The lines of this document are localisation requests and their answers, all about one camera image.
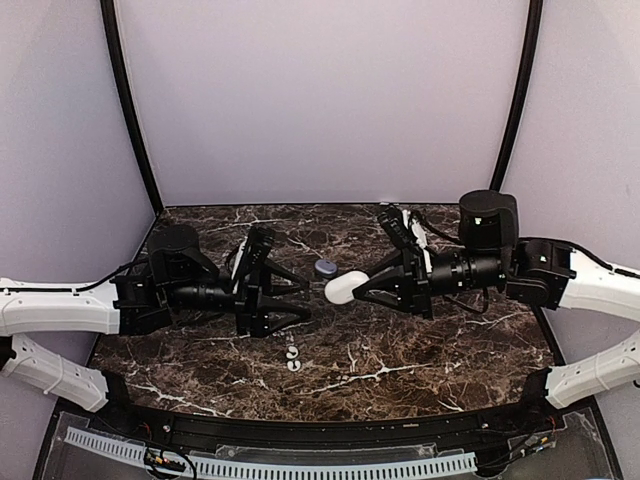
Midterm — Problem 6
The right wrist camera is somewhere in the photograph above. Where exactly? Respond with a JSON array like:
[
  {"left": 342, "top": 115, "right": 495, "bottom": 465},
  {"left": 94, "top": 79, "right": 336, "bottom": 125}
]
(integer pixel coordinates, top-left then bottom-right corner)
[{"left": 378, "top": 203, "right": 432, "bottom": 273}]

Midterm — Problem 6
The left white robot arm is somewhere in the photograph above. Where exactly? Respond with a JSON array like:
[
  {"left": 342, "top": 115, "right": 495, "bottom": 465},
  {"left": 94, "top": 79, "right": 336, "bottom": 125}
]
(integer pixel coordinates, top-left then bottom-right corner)
[{"left": 1, "top": 225, "right": 310, "bottom": 436}]

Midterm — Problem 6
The purple grey earbud case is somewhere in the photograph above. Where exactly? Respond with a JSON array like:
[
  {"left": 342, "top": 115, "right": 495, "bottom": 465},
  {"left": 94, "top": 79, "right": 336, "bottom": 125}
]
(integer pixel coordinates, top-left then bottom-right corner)
[{"left": 314, "top": 259, "right": 338, "bottom": 278}]

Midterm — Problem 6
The white slotted cable duct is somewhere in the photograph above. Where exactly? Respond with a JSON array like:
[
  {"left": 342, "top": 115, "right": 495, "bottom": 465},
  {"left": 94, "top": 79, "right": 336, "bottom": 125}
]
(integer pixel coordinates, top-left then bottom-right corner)
[{"left": 64, "top": 427, "right": 477, "bottom": 479}]

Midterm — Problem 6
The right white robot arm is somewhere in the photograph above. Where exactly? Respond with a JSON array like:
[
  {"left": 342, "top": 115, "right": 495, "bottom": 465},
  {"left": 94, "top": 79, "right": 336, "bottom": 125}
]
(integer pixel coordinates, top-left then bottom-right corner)
[{"left": 325, "top": 190, "right": 639, "bottom": 321}]

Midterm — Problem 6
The black frame post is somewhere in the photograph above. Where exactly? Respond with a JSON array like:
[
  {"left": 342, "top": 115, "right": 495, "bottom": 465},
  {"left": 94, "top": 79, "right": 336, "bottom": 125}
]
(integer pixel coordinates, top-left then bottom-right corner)
[
  {"left": 489, "top": 0, "right": 544, "bottom": 193},
  {"left": 99, "top": 0, "right": 164, "bottom": 217}
]

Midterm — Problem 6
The right black frame post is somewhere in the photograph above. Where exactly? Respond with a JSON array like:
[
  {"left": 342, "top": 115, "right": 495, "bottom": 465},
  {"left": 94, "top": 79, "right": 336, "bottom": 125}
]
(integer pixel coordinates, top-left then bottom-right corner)
[{"left": 489, "top": 0, "right": 544, "bottom": 193}]

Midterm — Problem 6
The left black frame post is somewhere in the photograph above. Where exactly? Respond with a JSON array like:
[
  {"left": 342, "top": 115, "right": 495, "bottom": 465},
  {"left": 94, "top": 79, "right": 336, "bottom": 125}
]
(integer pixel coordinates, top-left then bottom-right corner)
[{"left": 99, "top": 0, "right": 164, "bottom": 217}]

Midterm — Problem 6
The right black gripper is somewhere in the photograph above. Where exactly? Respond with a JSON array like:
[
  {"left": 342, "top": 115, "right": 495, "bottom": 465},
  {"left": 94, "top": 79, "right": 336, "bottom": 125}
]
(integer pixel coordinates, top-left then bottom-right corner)
[{"left": 353, "top": 244, "right": 509, "bottom": 320}]

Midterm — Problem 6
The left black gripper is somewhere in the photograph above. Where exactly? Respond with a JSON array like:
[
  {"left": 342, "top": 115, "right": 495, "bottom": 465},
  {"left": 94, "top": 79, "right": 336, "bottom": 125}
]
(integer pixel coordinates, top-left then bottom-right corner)
[{"left": 164, "top": 258, "right": 312, "bottom": 338}]

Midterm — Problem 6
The white earbud charging case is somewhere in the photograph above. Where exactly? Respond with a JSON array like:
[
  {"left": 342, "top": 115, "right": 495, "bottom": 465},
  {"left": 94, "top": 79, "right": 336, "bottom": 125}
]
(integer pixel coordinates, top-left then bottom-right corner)
[{"left": 324, "top": 270, "right": 369, "bottom": 305}]

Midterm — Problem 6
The black front rail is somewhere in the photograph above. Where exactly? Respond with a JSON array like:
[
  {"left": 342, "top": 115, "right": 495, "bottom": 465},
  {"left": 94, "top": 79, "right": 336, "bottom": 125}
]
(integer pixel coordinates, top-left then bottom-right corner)
[{"left": 130, "top": 403, "right": 565, "bottom": 452}]

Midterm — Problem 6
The white earbud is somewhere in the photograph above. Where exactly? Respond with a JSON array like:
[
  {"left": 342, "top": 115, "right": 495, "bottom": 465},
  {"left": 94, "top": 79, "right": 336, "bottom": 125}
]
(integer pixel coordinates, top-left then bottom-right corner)
[
  {"left": 286, "top": 346, "right": 299, "bottom": 360},
  {"left": 287, "top": 360, "right": 301, "bottom": 372}
]

